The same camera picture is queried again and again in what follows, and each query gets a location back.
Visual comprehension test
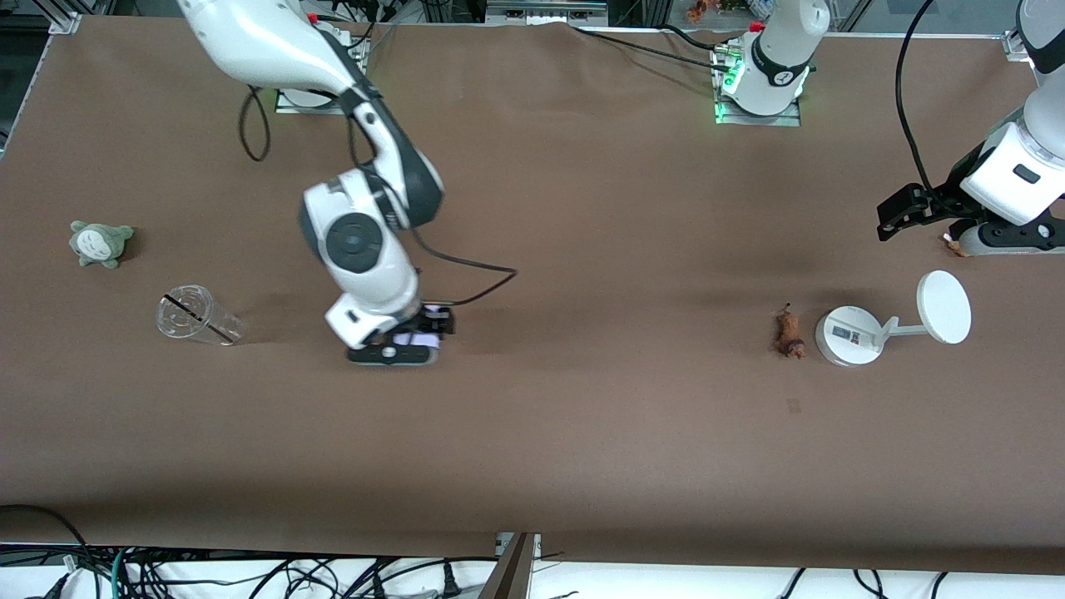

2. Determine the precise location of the thick black floor cable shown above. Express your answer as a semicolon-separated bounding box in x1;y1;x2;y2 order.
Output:
0;503;92;575

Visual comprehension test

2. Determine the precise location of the grey metal bracket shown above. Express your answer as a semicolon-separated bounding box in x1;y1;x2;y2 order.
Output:
487;0;608;22

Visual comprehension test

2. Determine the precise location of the short black tabletop cable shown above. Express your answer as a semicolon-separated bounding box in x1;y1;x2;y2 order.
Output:
661;23;746;52

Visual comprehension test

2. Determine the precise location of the clear plastic cup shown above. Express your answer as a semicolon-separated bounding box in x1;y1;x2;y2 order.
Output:
156;285;244;346

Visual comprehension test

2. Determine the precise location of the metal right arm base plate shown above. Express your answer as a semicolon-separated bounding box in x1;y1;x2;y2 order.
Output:
275;21;371;115

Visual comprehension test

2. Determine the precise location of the grey-green Totoro plush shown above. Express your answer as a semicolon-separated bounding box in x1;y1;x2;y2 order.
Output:
69;220;135;269

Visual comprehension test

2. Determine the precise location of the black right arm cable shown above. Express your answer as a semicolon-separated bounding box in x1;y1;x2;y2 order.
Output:
239;83;518;307

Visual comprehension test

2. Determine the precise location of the white round desk stand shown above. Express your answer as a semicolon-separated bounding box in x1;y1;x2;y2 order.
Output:
814;270;973;367

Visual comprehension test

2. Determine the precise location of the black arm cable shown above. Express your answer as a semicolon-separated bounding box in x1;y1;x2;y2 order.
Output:
239;83;518;307
895;0;945;205

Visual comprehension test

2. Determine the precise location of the black drinking straw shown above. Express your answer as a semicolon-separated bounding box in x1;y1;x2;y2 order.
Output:
165;293;235;342

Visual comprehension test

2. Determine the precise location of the long black tabletop cable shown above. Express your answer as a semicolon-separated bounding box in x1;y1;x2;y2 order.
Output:
568;23;726;66

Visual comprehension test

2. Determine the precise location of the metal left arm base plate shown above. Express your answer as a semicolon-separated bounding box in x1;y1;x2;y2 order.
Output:
711;42;802;127

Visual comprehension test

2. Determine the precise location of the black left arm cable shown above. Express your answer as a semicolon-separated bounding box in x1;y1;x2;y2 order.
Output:
895;0;945;205

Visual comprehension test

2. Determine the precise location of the brown lion statue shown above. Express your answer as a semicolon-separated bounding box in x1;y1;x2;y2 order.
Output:
775;304;808;359

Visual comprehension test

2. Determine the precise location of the brown table leg beam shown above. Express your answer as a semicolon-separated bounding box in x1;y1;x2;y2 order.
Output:
477;532;537;599

